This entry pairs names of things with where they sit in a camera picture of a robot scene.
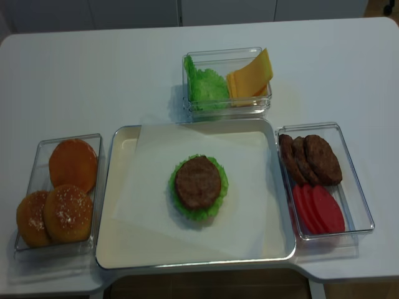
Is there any brown meat patty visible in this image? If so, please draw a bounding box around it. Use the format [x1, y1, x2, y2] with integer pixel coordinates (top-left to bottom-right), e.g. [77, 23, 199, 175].
[174, 156, 221, 211]
[292, 136, 320, 186]
[279, 134, 308, 186]
[304, 135, 342, 186]

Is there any green lettuce leaf on tray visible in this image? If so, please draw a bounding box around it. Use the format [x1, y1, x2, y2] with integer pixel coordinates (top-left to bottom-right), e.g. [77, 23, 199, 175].
[168, 154, 229, 222]

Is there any green lettuce pile in container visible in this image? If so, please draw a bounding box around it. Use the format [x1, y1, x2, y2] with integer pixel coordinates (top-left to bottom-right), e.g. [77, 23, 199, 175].
[184, 55, 229, 111]

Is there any yellow cheese slice stack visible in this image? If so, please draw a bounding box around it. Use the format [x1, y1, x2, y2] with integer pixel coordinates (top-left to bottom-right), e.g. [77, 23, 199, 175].
[226, 73, 269, 107]

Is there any clear lettuce and cheese container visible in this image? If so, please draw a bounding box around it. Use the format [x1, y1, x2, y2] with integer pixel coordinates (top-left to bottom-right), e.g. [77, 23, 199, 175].
[183, 47, 273, 120]

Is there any yellow cheese slice leaning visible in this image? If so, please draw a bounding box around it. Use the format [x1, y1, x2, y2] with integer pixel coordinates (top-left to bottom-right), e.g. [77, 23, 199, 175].
[234, 49, 273, 82]

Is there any white paper sheet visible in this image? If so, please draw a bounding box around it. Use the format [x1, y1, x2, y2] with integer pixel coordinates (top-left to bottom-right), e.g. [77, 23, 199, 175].
[114, 123, 269, 261]

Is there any red tomato slice left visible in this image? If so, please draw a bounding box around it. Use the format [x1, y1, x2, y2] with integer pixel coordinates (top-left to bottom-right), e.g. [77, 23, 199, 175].
[293, 185, 319, 234]

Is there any red tomato slice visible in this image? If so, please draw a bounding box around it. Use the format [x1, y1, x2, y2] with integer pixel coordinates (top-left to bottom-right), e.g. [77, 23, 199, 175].
[302, 184, 328, 234]
[293, 185, 319, 234]
[311, 186, 345, 234]

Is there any red tomato slice middle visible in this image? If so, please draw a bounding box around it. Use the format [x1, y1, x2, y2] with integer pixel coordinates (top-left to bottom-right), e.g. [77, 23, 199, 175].
[302, 184, 328, 234]

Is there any flat bun bottom half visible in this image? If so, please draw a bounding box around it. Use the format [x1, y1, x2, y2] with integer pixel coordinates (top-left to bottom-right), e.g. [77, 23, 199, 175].
[49, 139, 98, 193]

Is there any clear patty and tomato container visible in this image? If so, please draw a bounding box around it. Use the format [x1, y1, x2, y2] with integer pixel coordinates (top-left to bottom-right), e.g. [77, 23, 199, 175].
[276, 122, 375, 250]

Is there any red tomato slice right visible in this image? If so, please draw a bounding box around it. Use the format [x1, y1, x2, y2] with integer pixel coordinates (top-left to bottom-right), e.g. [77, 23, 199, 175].
[311, 186, 345, 234]

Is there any sesame bun top right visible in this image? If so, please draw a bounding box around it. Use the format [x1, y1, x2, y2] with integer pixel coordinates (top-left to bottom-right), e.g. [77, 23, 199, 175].
[43, 184, 93, 243]

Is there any sesame bun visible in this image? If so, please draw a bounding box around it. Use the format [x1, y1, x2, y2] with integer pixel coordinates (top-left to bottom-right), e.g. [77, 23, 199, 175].
[16, 191, 51, 247]
[43, 184, 93, 243]

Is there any clear bun container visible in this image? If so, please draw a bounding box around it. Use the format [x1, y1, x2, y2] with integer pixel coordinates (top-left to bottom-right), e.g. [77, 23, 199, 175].
[14, 134, 105, 262]

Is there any sesame bun top left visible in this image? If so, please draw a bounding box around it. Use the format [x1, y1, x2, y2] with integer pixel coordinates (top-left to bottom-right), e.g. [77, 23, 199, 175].
[16, 191, 51, 247]

